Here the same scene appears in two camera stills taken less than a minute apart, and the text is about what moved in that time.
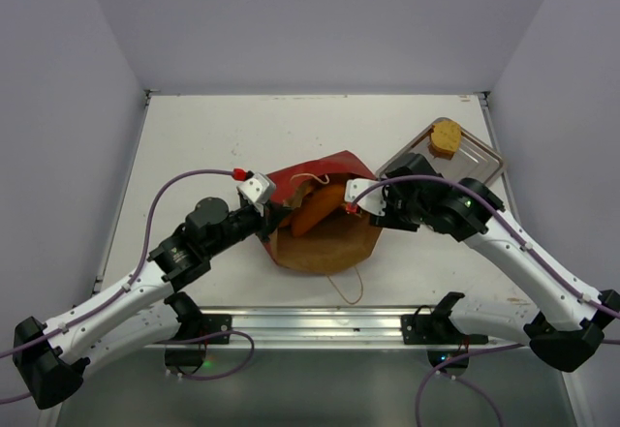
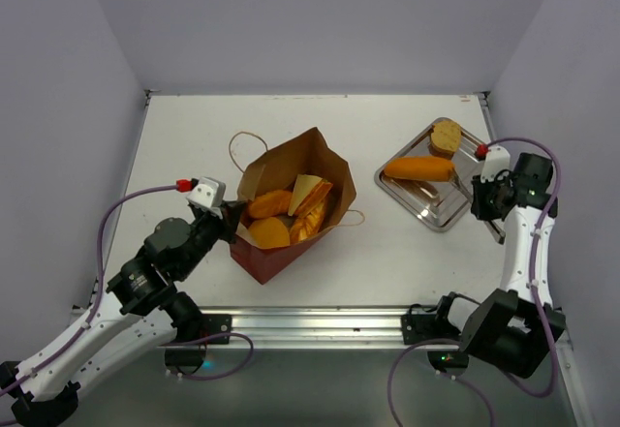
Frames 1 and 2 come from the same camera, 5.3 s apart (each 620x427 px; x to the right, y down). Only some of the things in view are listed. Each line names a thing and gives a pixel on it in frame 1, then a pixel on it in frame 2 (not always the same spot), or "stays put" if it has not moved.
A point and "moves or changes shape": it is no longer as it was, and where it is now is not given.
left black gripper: x=273 y=213 to x=232 y=211
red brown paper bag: x=343 y=243 to x=278 y=168
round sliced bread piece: x=445 y=138 stays put
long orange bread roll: x=316 y=208 moves or changes shape
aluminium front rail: x=339 y=327 stays put
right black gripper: x=384 y=217 to x=485 y=199
